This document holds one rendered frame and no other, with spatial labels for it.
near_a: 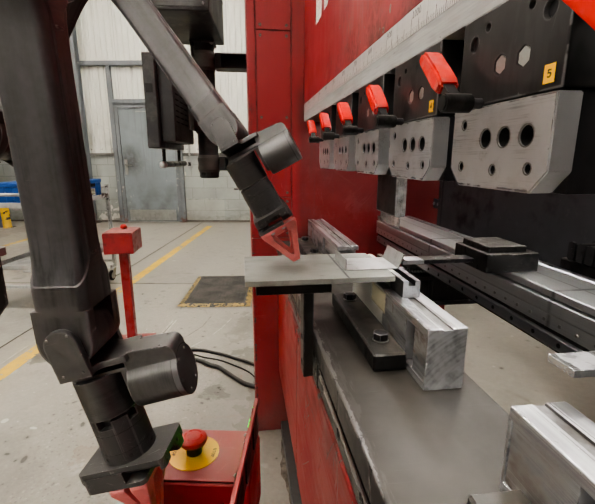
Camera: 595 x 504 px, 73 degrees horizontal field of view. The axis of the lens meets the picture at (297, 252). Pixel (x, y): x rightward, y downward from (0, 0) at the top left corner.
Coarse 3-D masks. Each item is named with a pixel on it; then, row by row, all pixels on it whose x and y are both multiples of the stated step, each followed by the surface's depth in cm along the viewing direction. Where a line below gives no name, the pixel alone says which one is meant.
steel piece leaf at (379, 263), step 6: (336, 252) 80; (336, 258) 80; (342, 258) 76; (348, 258) 82; (354, 258) 82; (360, 258) 82; (366, 258) 82; (372, 258) 82; (378, 258) 82; (342, 264) 76; (348, 264) 77; (354, 264) 77; (360, 264) 77; (366, 264) 77; (372, 264) 77; (378, 264) 77; (384, 264) 77; (390, 264) 77; (348, 270) 74; (354, 270) 74; (360, 270) 74
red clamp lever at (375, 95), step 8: (368, 88) 62; (376, 88) 62; (368, 96) 62; (376, 96) 61; (384, 96) 61; (376, 104) 60; (384, 104) 60; (376, 112) 60; (384, 112) 59; (376, 120) 58; (384, 120) 58; (392, 120) 58; (400, 120) 58
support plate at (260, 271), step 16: (256, 256) 85; (272, 256) 85; (304, 256) 85; (320, 256) 85; (352, 256) 85; (368, 256) 85; (256, 272) 73; (272, 272) 73; (288, 272) 73; (304, 272) 73; (320, 272) 73; (336, 272) 73; (352, 272) 73; (368, 272) 73; (384, 272) 73
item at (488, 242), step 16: (464, 240) 86; (480, 240) 84; (496, 240) 84; (416, 256) 83; (432, 256) 82; (448, 256) 83; (464, 256) 83; (480, 256) 79; (496, 256) 77; (512, 256) 77; (528, 256) 78; (496, 272) 78
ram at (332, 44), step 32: (352, 0) 84; (384, 0) 66; (416, 0) 54; (480, 0) 40; (320, 32) 117; (352, 32) 85; (384, 32) 66; (416, 32) 54; (448, 32) 46; (320, 64) 119; (384, 64) 66
